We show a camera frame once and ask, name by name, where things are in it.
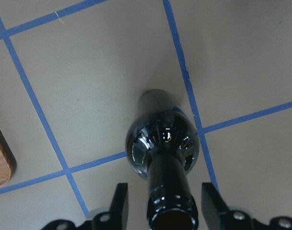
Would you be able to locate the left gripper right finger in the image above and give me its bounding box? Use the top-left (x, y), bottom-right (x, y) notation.
top-left (201, 182), bottom-right (253, 230)

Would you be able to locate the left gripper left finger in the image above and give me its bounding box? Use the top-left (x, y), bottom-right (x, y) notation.
top-left (92, 183), bottom-right (128, 230)

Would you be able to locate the dark wine bottle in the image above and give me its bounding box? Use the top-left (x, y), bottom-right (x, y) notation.
top-left (126, 89), bottom-right (199, 230)

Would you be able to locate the wooden tray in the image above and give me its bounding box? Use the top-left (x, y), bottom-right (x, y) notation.
top-left (0, 130), bottom-right (17, 187)

